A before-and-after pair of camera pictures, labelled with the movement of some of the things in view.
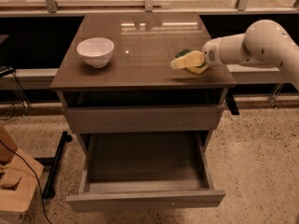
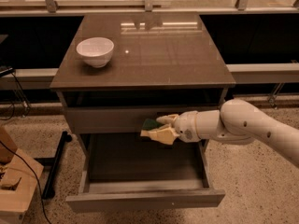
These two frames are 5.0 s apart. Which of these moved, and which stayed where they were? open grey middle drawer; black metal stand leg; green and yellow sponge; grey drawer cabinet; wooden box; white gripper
Moved: white gripper; green and yellow sponge
Stayed: open grey middle drawer; black metal stand leg; grey drawer cabinet; wooden box
